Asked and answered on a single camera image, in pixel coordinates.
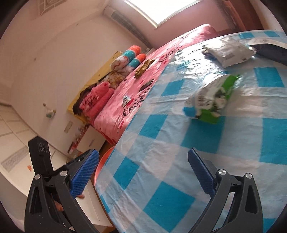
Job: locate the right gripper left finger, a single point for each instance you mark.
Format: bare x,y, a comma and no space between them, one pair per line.
71,179

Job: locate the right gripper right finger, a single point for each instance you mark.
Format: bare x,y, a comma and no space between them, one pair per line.
245,212

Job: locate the green white snack bag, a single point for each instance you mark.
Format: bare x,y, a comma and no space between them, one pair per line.
207,103

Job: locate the white blue plastic bag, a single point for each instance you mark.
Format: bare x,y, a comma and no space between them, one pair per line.
228,51

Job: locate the dark blue milk carton box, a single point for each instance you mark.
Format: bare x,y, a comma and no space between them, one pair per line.
271,49

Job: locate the person's left hand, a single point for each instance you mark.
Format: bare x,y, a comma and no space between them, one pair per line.
63,204

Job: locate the white bedside cabinet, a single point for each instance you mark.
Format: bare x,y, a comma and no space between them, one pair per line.
86,138

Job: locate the pink folded pillows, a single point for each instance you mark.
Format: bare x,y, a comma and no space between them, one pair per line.
95,101

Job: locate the blue checkered table cover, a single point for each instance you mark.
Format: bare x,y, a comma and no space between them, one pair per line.
147,184

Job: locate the pink love you bedspread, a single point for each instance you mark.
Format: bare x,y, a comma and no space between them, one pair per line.
130,94

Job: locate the yellow wooden headboard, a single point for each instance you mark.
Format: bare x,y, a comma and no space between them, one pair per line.
103,70

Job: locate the rolled colourful quilt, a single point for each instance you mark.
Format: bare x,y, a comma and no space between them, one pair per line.
128,61

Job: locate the black smartphone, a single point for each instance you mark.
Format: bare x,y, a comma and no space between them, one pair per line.
146,85

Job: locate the olive crumpled cloth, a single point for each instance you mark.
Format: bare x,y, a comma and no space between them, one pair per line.
140,71

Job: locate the grey window curtain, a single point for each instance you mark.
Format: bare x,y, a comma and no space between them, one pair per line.
127,24

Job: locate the bright window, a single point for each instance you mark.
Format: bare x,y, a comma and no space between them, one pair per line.
157,12

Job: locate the brown wooden cabinet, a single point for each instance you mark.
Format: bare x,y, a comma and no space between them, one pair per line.
243,15

